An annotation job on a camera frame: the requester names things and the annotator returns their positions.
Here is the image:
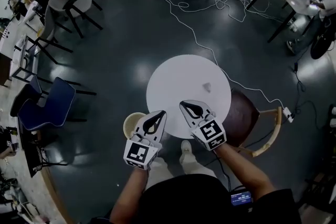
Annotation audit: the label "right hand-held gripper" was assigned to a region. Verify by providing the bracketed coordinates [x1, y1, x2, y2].
[179, 100, 227, 152]

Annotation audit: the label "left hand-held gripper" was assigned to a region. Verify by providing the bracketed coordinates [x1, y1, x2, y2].
[123, 110, 167, 171]

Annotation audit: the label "beige wicker trash can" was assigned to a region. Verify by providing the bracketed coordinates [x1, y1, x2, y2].
[122, 112, 146, 140]

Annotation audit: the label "person's right forearm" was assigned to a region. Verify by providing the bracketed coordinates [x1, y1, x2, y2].
[214, 142, 277, 203]

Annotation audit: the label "person's left forearm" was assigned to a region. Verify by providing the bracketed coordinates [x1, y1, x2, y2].
[109, 164, 150, 224]

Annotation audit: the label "white round table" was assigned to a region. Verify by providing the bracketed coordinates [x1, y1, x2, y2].
[145, 54, 232, 140]

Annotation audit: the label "person's beige shoe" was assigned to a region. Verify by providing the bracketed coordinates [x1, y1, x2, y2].
[180, 140, 194, 164]

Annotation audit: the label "person's beige trousers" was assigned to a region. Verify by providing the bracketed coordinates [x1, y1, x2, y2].
[146, 152, 218, 190]

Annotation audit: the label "person's black shirt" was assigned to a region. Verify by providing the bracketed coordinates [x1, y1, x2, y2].
[89, 173, 302, 224]

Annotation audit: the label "white power strip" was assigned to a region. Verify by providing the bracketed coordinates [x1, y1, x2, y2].
[282, 106, 294, 123]

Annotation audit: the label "small device with blue screen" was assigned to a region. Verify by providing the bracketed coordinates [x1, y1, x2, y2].
[230, 190, 253, 207]

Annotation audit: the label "blue padded chair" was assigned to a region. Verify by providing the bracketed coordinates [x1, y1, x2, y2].
[9, 75, 97, 132]

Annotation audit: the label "curved wooden desk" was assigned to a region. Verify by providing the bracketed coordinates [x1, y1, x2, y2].
[15, 118, 76, 224]

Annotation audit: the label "grey shell chair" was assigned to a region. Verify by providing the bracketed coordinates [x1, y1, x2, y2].
[48, 0, 104, 39]
[27, 4, 75, 65]

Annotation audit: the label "black round object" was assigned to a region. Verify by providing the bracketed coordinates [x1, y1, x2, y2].
[310, 30, 336, 60]

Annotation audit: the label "white side table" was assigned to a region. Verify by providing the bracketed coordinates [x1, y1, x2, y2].
[0, 17, 40, 84]

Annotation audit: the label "brown chair with wooden frame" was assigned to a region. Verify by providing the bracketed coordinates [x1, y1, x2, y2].
[222, 87, 283, 158]

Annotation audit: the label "black device cable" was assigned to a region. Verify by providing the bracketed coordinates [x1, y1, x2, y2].
[203, 149, 233, 192]

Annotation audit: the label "long white floor cable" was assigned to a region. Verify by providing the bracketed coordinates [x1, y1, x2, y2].
[157, 0, 287, 111]

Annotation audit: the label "black floor cable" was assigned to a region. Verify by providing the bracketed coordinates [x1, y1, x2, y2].
[244, 46, 326, 149]

